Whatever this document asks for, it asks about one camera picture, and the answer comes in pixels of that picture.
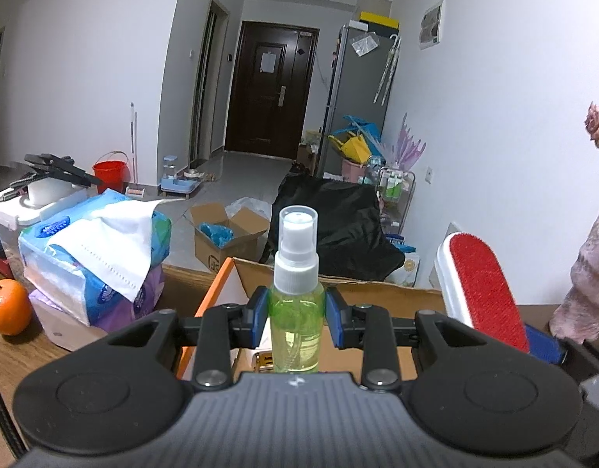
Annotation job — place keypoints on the grey refrigerator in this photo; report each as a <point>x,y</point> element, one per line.
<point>354,82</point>

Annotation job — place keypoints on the cardboard box on floor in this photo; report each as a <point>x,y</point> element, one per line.
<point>219,236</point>

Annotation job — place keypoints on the green spray bottle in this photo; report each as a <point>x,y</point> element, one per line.
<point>296,300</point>

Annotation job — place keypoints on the blue tissue pack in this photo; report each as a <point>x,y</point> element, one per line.
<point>106,240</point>

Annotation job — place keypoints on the wire rack with bottles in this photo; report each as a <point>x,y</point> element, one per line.
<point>395,189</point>

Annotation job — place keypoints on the white board on floor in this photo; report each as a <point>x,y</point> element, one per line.
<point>443,261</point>

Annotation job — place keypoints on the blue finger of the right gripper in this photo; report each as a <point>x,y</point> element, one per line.
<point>544,347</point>

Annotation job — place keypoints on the red bucket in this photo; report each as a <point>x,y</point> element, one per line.
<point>112,170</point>

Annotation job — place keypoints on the orange fruit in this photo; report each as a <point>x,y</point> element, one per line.
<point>16,312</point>

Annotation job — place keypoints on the yellow black box on fridge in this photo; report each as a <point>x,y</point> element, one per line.
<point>380,20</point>

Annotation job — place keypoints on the red white lint brush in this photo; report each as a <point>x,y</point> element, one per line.
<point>476,292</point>

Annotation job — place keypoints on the white cube container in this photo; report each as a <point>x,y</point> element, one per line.
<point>263,362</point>

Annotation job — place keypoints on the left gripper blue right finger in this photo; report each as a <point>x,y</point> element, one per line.
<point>340,321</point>

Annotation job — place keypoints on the purple feather decoration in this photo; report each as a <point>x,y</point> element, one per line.
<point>407,150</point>

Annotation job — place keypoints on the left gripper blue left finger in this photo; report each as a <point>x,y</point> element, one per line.
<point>248,320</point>

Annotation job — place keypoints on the yellow bag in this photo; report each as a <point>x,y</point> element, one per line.
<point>354,149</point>

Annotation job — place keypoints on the black bag on chair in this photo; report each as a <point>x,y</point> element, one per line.
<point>350,240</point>

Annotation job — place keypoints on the purple tissue pack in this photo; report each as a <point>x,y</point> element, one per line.
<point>70,334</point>

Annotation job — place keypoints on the red cardboard box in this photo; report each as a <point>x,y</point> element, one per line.
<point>238,279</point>

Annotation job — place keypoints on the dark entrance door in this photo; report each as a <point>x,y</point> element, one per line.
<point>270,89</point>

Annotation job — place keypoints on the black gripper on container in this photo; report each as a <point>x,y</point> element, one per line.
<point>46,166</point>

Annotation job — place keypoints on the clear food storage container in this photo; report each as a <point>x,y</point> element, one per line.
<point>19,213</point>

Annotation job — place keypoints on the pink textured vase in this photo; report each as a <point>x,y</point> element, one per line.
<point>577,318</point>

